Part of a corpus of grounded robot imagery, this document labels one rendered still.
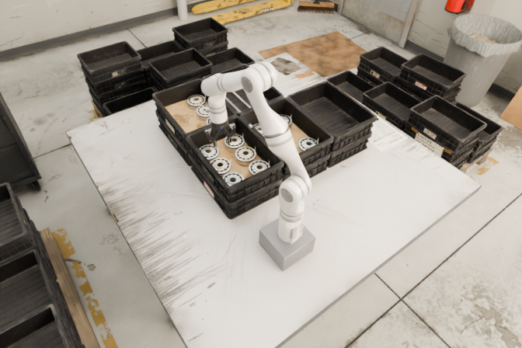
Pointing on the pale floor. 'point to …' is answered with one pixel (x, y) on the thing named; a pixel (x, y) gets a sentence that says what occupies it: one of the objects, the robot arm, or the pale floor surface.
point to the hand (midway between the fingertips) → (222, 142)
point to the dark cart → (15, 153)
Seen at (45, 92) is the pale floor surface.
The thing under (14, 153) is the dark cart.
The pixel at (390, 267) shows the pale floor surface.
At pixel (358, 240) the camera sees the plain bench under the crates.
